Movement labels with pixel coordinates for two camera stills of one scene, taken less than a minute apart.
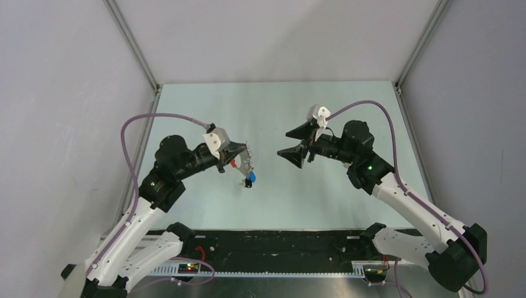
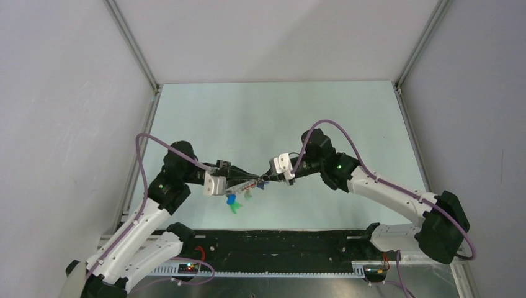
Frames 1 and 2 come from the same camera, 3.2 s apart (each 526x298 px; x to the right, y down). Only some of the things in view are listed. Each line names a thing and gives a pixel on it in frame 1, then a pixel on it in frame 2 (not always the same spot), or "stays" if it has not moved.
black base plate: x=338 y=247 stays
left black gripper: x=233 y=150 -> x=234 y=175
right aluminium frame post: x=428 y=32 stays
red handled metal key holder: x=246 y=166 -> x=242 y=187
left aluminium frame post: x=122 y=25 stays
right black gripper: x=297 y=154 -> x=277 y=177
